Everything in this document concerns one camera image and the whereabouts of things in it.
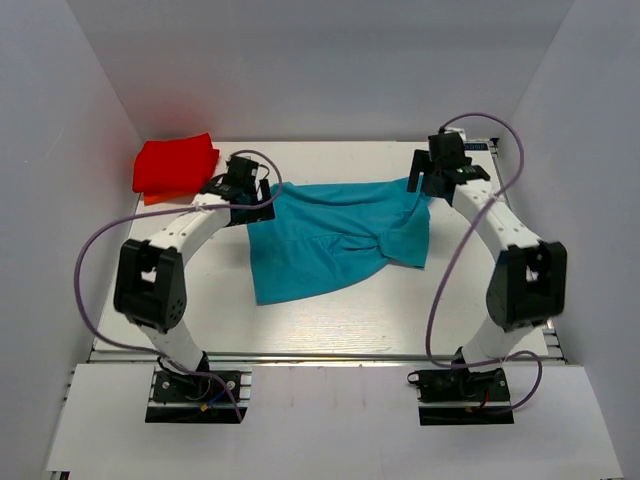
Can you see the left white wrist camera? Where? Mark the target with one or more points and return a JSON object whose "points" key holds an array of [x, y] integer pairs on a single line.
{"points": [[258, 170]]}

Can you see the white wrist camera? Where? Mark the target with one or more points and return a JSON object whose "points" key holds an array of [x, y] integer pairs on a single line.
{"points": [[258, 170], [460, 131]]}

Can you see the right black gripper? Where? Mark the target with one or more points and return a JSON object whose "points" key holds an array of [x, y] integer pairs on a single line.
{"points": [[422, 161]]}

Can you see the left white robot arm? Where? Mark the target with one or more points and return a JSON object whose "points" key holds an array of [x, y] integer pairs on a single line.
{"points": [[150, 288]]}

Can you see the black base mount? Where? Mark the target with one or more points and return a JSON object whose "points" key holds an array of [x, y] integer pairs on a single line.
{"points": [[202, 401], [457, 397]]}

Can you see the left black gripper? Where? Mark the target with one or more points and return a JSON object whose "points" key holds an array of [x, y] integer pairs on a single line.
{"points": [[262, 213]]}

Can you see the red folded t-shirt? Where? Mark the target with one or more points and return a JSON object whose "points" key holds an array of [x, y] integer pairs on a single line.
{"points": [[180, 165]]}

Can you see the orange folded t-shirt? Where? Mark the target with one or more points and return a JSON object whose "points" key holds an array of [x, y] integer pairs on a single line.
{"points": [[167, 197]]}

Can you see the teal t-shirt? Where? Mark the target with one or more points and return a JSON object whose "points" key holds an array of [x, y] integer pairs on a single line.
{"points": [[327, 237]]}

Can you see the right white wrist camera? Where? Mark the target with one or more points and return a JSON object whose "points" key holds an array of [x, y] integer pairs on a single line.
{"points": [[460, 131]]}

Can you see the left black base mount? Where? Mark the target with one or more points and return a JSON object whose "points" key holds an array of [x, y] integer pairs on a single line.
{"points": [[202, 401]]}

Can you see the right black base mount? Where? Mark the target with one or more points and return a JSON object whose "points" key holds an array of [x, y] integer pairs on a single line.
{"points": [[457, 397]]}

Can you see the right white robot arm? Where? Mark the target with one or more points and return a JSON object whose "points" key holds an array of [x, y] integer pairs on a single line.
{"points": [[528, 282]]}

